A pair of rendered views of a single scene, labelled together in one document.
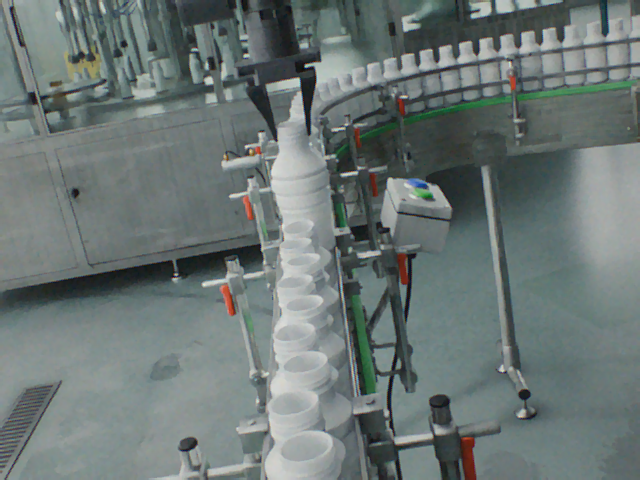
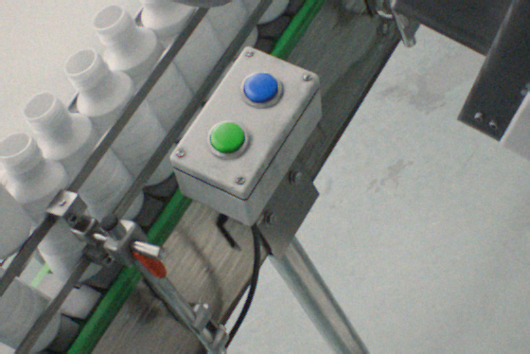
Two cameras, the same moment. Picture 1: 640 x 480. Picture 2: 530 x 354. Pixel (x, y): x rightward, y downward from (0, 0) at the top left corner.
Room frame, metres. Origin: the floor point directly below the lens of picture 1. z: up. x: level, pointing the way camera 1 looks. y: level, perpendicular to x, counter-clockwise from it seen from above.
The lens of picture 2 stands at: (0.71, -0.75, 1.76)
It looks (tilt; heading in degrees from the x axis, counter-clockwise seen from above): 45 degrees down; 54
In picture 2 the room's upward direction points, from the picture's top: 32 degrees counter-clockwise
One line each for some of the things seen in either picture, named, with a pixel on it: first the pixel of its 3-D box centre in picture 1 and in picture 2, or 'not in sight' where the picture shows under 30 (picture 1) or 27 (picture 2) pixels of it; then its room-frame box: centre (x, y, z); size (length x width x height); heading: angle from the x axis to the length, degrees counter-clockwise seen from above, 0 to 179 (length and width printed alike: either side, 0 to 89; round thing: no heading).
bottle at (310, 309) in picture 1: (320, 382); not in sight; (0.69, 0.02, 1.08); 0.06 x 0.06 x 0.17
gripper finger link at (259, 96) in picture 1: (280, 101); not in sight; (0.98, 0.01, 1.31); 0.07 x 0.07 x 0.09; 88
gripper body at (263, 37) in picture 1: (273, 40); not in sight; (0.98, 0.01, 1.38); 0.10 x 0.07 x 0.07; 88
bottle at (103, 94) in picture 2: not in sight; (120, 116); (1.15, 0.01, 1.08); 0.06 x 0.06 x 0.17
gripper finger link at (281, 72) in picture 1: (290, 99); not in sight; (0.98, 0.00, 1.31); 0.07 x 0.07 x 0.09; 88
